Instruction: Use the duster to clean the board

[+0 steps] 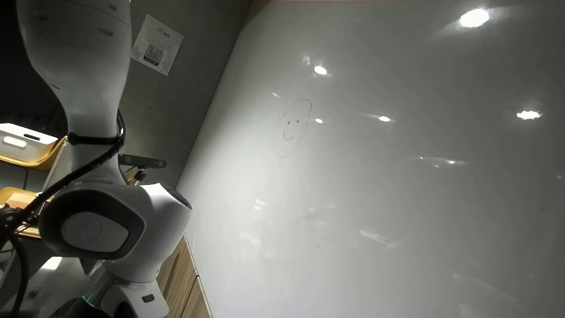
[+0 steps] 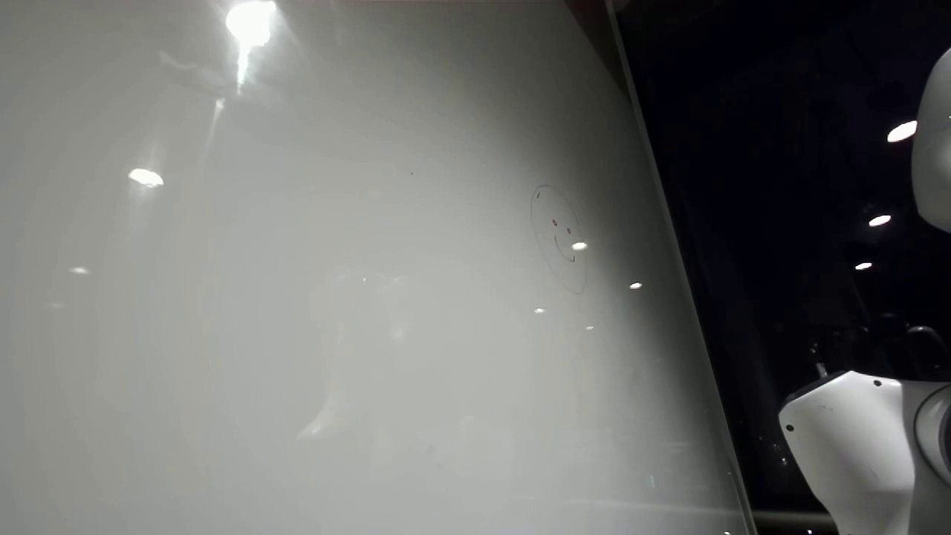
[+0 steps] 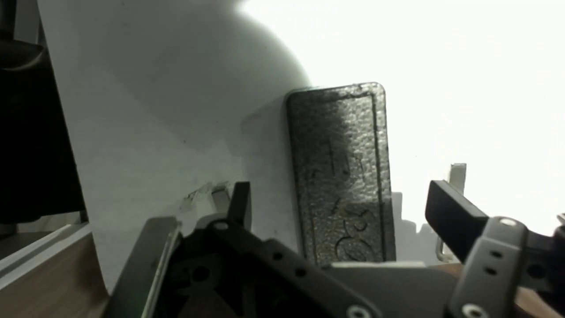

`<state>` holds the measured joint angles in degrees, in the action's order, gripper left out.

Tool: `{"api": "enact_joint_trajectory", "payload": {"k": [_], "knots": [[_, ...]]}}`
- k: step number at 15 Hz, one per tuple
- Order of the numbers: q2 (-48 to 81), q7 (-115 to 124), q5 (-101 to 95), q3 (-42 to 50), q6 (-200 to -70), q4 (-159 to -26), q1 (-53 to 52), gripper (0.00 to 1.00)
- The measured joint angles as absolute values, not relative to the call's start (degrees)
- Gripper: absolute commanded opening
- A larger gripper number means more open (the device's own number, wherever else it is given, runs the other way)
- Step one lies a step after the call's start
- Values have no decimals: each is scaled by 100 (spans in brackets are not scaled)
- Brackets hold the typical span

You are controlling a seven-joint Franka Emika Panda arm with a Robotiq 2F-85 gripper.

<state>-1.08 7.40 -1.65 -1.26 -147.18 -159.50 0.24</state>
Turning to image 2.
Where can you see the grey metal rail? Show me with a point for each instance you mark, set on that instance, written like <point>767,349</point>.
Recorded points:
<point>790,519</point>

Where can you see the large whiteboard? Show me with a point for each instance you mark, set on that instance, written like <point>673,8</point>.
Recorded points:
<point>345,297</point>

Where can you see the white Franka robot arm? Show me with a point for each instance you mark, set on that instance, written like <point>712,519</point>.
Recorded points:
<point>851,446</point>

